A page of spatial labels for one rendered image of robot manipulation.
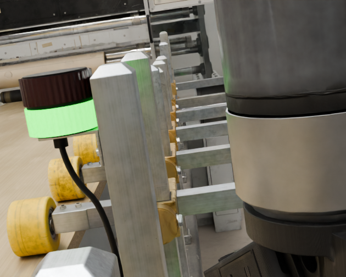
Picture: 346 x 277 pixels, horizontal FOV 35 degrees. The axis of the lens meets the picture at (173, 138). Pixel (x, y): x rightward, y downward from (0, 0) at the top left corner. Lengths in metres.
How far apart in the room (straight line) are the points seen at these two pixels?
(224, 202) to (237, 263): 0.48
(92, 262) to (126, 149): 0.24
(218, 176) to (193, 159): 2.11
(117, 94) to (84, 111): 0.03
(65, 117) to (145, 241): 0.12
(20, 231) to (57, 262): 0.56
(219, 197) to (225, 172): 2.35
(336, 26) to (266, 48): 0.03
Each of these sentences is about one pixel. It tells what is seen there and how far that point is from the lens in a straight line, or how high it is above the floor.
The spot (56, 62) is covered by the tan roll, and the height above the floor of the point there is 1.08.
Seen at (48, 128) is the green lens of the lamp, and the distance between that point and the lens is 0.45.
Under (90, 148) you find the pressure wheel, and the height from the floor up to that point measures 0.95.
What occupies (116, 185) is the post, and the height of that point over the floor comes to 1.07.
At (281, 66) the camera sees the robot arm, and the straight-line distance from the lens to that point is 0.21.
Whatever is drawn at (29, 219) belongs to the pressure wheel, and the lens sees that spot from 0.78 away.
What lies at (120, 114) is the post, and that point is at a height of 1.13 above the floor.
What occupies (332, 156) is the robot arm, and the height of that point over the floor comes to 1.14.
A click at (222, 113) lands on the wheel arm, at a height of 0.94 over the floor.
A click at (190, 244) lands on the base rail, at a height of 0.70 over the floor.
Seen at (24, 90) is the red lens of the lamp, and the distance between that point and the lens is 0.45.
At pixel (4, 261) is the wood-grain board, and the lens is 0.83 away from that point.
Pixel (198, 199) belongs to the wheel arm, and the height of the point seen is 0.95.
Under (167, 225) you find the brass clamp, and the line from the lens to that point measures 0.71.
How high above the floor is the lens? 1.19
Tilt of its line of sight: 11 degrees down
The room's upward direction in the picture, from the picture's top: 8 degrees counter-clockwise
